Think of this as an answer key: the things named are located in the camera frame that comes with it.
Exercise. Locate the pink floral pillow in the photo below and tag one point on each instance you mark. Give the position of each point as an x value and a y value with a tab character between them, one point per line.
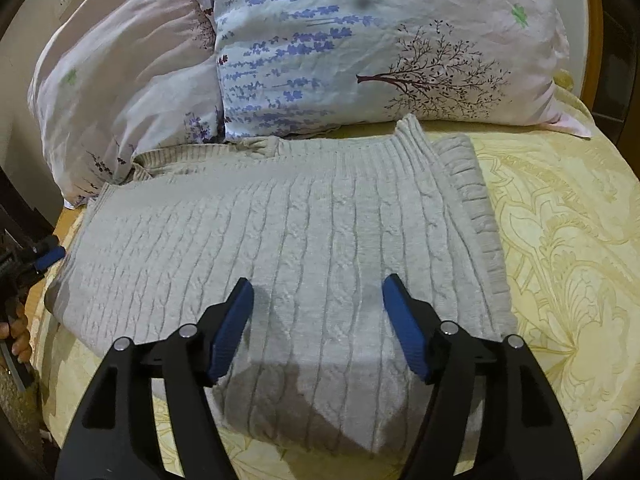
120	78

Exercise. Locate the floral lavender pillow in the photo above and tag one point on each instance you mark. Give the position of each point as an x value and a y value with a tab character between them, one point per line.
290	67

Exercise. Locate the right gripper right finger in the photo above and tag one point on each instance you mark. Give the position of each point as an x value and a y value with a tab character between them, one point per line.
492	412

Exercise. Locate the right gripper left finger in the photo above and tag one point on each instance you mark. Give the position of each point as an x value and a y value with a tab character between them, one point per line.
114	435

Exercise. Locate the cream cable-knit sweater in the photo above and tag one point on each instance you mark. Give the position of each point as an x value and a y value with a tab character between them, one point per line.
315	226

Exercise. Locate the person left hand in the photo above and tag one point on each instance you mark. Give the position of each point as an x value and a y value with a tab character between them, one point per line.
18	331

